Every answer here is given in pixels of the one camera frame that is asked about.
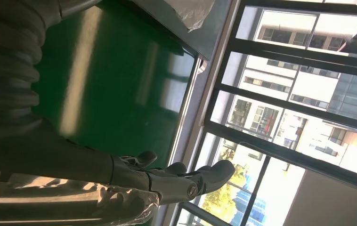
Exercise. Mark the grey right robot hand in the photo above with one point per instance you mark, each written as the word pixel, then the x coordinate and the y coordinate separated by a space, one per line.
pixel 56 162

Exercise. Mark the bright green conveyor belt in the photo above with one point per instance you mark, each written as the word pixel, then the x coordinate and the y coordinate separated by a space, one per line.
pixel 113 87

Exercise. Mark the white conveyor roller end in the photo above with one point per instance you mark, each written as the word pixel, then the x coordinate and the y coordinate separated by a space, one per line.
pixel 202 67

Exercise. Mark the dark green table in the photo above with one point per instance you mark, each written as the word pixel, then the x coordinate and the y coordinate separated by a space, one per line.
pixel 203 37

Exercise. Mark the silver conveyor side rail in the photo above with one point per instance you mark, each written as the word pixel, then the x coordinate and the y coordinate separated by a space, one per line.
pixel 184 109

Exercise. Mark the black window frame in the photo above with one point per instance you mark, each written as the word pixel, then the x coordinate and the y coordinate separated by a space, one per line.
pixel 290 106

